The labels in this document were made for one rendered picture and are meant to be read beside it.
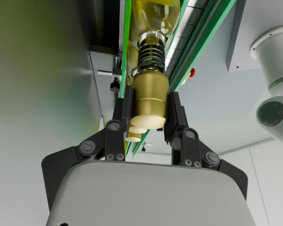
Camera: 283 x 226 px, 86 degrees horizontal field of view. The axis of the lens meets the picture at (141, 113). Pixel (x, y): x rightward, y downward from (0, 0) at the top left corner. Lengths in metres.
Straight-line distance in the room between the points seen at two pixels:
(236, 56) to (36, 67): 0.61
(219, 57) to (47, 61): 0.64
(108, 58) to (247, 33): 0.43
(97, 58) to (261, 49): 0.52
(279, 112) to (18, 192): 0.47
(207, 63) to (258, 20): 0.24
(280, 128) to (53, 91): 0.44
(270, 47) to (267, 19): 0.08
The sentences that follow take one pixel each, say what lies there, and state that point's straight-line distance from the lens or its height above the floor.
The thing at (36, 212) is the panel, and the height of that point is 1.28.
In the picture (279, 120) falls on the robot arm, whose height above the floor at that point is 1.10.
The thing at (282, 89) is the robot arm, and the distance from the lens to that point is 0.55.
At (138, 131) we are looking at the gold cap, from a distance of 0.25.
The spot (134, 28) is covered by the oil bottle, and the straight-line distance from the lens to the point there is 0.19.
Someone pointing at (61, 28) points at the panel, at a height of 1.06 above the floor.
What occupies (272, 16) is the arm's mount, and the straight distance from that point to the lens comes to 0.60.
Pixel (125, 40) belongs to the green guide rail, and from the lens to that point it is 0.36.
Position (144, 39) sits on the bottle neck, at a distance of 0.18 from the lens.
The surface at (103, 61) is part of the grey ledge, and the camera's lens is 0.54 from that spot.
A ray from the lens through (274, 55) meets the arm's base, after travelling 0.60.
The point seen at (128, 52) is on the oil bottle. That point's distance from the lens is 0.23.
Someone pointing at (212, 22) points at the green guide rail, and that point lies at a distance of 0.37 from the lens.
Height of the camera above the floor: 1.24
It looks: 26 degrees down
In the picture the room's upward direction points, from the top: 177 degrees counter-clockwise
